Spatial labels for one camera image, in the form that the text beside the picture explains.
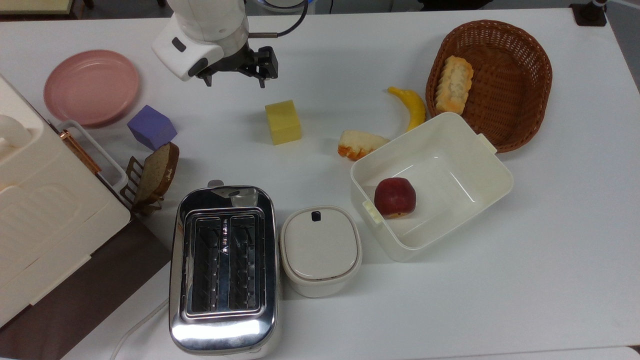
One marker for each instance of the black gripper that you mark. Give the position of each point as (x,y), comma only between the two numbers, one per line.
(237,61)

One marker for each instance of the yellow banana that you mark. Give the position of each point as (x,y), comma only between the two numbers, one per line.
(415,105)

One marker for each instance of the white plastic container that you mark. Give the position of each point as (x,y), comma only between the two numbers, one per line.
(450,170)

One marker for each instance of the yellow foam cube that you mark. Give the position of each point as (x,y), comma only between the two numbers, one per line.
(283,122)

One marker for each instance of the purple foam cube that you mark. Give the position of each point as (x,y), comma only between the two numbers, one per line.
(151,126)

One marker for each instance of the brown bread slice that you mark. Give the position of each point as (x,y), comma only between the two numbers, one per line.
(157,172)

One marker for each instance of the orange crusted cake slice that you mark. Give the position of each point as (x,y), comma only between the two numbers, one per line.
(360,144)

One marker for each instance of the pink plate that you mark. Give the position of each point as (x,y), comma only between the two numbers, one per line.
(91,87)

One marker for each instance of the wooden toast rack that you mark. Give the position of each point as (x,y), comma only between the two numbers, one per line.
(131,177)

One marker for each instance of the cream chrome toaster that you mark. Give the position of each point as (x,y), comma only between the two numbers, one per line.
(225,260)

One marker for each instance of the small cream lidded bin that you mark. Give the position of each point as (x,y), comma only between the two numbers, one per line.
(320,247)

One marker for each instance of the red apple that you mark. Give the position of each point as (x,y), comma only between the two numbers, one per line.
(395,197)

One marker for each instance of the long yellow bread loaf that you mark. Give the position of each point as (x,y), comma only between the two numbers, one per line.
(454,85)

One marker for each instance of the brown wicker basket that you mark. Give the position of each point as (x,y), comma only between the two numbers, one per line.
(520,100)

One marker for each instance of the dark brown drawer base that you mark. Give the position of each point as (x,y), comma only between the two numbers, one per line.
(75,310)

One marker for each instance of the black clamp post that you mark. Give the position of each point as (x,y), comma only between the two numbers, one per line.
(589,14)

